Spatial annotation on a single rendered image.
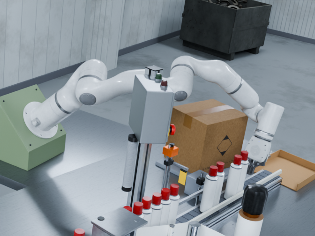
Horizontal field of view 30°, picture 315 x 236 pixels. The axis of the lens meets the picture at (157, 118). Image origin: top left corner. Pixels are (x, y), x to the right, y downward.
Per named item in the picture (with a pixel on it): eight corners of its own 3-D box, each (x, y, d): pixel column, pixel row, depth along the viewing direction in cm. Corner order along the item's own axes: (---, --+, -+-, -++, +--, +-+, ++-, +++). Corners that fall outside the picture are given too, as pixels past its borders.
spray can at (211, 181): (206, 216, 238) (215, 171, 231) (196, 210, 241) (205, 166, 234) (213, 211, 242) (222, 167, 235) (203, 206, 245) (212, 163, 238)
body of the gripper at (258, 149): (250, 131, 261) (241, 154, 262) (270, 139, 256) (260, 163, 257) (257, 133, 268) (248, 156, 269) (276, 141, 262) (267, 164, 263)
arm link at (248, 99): (213, 87, 258) (254, 125, 273) (232, 94, 244) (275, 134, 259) (225, 71, 259) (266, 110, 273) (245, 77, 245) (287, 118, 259)
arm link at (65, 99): (52, 103, 256) (87, 77, 244) (60, 76, 269) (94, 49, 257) (73, 118, 262) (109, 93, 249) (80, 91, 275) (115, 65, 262)
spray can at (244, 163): (237, 197, 257) (246, 155, 249) (228, 192, 260) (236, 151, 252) (243, 194, 261) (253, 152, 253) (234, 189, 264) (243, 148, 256)
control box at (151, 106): (139, 143, 196) (146, 90, 189) (127, 123, 211) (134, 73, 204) (168, 144, 199) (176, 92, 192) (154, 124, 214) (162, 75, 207)
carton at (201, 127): (197, 177, 276) (207, 124, 266) (163, 157, 292) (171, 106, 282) (238, 164, 296) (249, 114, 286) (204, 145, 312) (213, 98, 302)
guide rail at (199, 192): (120, 236, 204) (120, 233, 203) (117, 235, 205) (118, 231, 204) (270, 158, 285) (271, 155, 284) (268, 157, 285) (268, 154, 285)
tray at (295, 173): (296, 191, 282) (298, 184, 280) (250, 170, 296) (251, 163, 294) (322, 174, 304) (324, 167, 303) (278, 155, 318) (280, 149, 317)
